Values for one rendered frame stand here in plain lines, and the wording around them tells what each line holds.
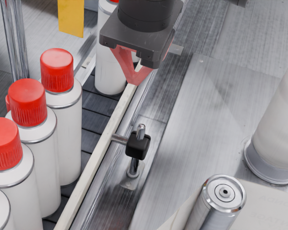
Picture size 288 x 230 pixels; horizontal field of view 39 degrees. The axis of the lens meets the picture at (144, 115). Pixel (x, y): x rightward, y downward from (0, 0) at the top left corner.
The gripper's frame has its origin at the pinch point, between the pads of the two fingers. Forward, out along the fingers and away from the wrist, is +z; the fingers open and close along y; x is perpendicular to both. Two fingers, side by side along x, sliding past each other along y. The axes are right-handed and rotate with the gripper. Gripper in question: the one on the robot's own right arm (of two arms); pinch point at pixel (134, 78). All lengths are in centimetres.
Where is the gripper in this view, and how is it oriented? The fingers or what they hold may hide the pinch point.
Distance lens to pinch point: 50.1
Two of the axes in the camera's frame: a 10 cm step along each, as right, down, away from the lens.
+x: -9.4, -3.1, 1.1
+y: 3.0, -6.8, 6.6
